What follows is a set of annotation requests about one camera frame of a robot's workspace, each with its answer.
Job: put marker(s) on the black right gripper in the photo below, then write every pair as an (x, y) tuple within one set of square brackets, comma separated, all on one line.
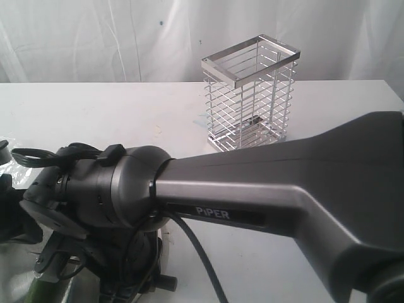
[(140, 272)]

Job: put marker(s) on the green cucumber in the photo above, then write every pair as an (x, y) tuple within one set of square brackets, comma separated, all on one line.
[(37, 292)]

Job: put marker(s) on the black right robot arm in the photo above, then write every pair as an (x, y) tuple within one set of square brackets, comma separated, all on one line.
[(339, 195)]

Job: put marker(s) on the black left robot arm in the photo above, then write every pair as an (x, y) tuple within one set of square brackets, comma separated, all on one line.
[(17, 226)]

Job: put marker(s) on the round stainless steel plate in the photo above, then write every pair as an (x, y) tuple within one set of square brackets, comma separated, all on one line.
[(17, 265)]

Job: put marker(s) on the clear plastic bag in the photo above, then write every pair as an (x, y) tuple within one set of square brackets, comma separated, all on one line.
[(21, 176)]

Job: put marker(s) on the chrome wire utensil holder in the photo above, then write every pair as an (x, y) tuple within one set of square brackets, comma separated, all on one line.
[(248, 92)]

